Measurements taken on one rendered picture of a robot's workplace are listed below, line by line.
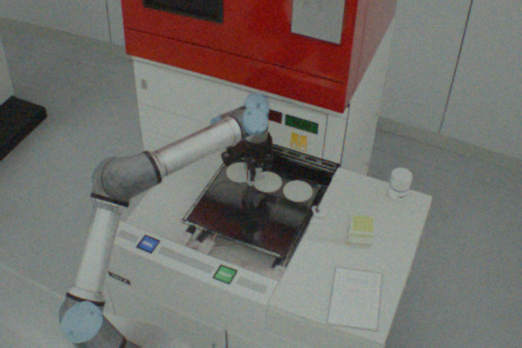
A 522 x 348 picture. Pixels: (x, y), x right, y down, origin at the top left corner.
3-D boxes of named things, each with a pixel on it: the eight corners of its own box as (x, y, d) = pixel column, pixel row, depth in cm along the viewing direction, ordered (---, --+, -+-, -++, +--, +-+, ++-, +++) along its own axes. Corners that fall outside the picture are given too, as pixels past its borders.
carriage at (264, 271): (182, 241, 196) (181, 235, 194) (285, 279, 185) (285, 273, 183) (170, 257, 190) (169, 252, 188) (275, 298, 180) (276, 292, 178)
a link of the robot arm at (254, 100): (237, 96, 186) (260, 88, 190) (237, 124, 193) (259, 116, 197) (252, 110, 181) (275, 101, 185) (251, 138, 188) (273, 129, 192)
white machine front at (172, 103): (144, 130, 243) (135, 45, 217) (336, 191, 219) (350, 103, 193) (140, 133, 241) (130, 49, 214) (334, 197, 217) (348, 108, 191)
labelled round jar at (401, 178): (390, 185, 201) (394, 164, 195) (408, 191, 199) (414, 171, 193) (384, 199, 196) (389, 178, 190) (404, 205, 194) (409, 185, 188)
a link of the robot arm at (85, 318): (96, 369, 144) (61, 335, 140) (85, 354, 155) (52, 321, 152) (129, 340, 148) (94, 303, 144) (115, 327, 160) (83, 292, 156)
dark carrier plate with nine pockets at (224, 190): (232, 157, 221) (232, 156, 220) (321, 185, 211) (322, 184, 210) (186, 220, 197) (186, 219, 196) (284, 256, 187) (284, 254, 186)
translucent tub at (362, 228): (347, 228, 187) (350, 214, 182) (370, 229, 186) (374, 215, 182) (347, 246, 181) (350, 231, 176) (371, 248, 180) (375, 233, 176)
